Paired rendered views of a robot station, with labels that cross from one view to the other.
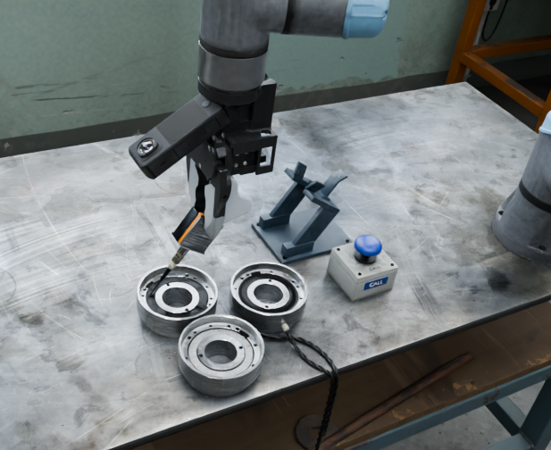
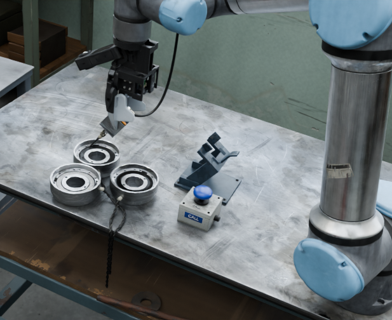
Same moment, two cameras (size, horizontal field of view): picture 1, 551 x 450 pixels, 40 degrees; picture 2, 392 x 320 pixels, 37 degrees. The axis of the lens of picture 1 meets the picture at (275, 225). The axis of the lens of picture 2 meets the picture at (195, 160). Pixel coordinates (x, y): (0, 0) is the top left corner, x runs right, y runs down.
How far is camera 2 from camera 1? 0.92 m
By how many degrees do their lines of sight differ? 42
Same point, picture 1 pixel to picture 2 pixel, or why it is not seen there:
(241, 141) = (122, 72)
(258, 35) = (128, 10)
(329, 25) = (154, 15)
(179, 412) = (34, 192)
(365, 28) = (169, 24)
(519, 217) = not seen: hidden behind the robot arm
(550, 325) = not seen: outside the picture
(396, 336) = (169, 246)
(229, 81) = (115, 31)
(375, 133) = not seen: hidden behind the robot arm
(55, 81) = (314, 105)
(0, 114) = (273, 110)
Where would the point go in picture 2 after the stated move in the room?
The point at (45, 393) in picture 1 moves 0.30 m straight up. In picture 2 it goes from (9, 152) to (2, 30)
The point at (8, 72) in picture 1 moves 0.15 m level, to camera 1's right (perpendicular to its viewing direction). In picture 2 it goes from (287, 87) to (308, 102)
